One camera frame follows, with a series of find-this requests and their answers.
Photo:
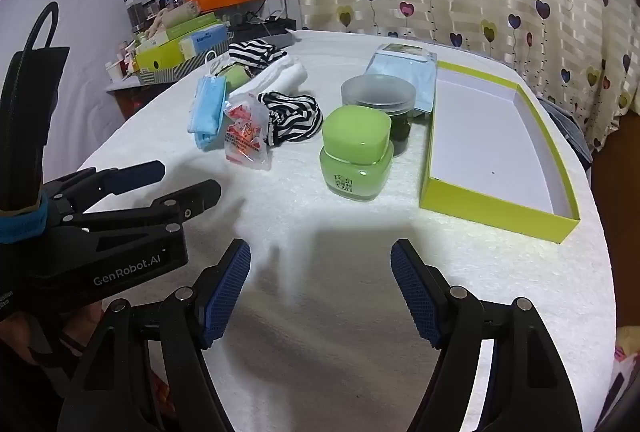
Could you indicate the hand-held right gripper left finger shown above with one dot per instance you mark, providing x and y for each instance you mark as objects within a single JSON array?
[{"x": 227, "y": 292}]

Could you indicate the beige cloth bundle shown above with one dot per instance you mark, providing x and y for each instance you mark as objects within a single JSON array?
[{"x": 170, "y": 21}]

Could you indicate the grey patterned box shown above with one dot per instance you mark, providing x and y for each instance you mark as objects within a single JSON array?
[{"x": 165, "y": 74}]

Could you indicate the blue tissue box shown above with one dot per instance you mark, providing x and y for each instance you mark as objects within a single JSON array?
[{"x": 207, "y": 39}]

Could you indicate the small white cup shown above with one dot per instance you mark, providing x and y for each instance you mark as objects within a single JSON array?
[{"x": 114, "y": 71}]

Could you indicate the person's left hand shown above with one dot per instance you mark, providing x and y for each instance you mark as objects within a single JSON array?
[{"x": 85, "y": 324}]

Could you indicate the red-brown side table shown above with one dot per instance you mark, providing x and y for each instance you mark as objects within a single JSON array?
[{"x": 130, "y": 101}]

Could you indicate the black power strip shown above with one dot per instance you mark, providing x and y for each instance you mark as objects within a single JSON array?
[{"x": 265, "y": 29}]

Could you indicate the grey garment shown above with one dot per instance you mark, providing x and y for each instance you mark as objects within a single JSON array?
[{"x": 567, "y": 131}]

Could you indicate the green cream jar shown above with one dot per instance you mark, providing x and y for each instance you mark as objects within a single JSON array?
[{"x": 356, "y": 136}]

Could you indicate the blue face masks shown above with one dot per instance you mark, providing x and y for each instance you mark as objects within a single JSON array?
[{"x": 207, "y": 111}]

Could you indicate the black and white striped sock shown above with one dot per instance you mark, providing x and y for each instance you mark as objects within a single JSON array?
[
  {"x": 292, "y": 116},
  {"x": 255, "y": 51}
]

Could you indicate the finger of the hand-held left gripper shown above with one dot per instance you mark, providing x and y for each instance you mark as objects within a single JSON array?
[
  {"x": 135, "y": 174},
  {"x": 195, "y": 197}
]

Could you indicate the frosted glass jar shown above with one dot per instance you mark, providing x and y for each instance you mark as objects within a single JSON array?
[{"x": 377, "y": 94}]

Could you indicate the blue elastic band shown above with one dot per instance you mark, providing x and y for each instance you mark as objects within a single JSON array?
[{"x": 20, "y": 224}]

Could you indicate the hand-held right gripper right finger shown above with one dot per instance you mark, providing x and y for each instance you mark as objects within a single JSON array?
[{"x": 412, "y": 292}]

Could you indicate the glass jar with dark lid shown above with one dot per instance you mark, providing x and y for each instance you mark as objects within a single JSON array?
[{"x": 134, "y": 14}]

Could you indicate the yellow-green storage box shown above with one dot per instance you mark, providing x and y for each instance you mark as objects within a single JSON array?
[{"x": 157, "y": 56}]

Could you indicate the floral printed cloth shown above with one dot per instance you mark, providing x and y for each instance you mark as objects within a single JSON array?
[{"x": 626, "y": 352}]

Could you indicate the green cloth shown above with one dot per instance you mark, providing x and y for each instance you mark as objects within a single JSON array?
[{"x": 235, "y": 75}]

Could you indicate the white cloth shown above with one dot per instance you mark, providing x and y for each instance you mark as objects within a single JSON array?
[{"x": 277, "y": 79}]

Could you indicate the brown wooden panel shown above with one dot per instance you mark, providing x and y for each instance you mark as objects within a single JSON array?
[{"x": 615, "y": 212}]

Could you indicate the red and white plastic packet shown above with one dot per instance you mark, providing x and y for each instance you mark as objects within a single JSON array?
[{"x": 245, "y": 131}]

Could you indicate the yellow-green cardboard box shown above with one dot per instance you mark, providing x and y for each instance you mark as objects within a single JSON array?
[{"x": 480, "y": 136}]

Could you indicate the light blue wet wipes pack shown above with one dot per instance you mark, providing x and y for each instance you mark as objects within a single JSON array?
[{"x": 400, "y": 66}]

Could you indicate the green flat box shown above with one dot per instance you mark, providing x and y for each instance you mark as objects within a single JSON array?
[{"x": 192, "y": 25}]

